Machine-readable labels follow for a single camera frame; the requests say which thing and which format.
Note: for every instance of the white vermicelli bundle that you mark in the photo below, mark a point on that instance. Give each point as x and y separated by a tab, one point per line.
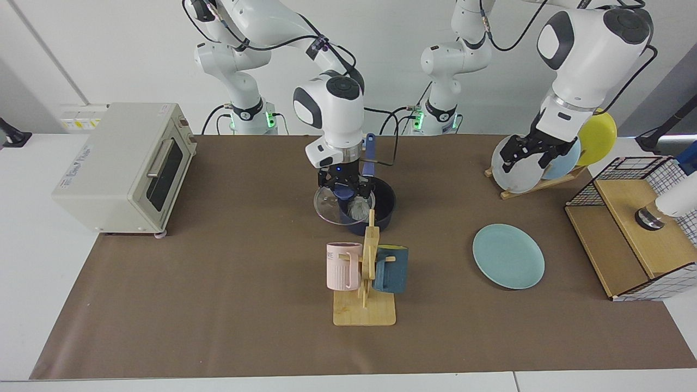
359	209

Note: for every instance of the glass lid with blue knob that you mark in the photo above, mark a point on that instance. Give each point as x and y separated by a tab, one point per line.
326	209

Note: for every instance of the white round plate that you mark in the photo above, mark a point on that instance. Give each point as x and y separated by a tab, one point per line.
520	177

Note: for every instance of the light blue round plate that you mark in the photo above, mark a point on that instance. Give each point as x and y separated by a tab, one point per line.
563	163

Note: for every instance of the wooden plate rack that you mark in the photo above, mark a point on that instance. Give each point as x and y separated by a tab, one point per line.
536	188

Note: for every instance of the yellow round plate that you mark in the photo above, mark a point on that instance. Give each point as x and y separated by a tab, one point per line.
599	136

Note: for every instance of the teal round plate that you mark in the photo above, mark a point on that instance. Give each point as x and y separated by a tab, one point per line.
508	256

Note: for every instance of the pink ribbed cup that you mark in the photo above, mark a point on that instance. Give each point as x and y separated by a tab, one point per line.
340	272

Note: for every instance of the black stand with pole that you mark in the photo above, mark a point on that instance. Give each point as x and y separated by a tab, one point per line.
650	141

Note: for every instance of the dark teal cup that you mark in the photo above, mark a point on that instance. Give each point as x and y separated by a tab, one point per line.
395	272

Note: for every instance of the wooden cup stand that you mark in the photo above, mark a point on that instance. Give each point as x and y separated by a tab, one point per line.
365	311

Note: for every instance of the white cylinder with metal end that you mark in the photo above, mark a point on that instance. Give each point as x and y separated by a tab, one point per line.
678	201

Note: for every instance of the blue block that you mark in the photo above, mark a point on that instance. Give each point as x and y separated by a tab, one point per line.
689	163

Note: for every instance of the brown table cloth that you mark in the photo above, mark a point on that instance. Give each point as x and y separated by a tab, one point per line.
245	326

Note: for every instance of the pale toaster oven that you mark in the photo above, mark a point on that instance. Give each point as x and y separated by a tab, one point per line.
109	163

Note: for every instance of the black stand foot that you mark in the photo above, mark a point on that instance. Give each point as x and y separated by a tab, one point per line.
13	137

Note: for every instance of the white wall socket strip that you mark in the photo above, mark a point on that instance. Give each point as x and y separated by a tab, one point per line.
81	120

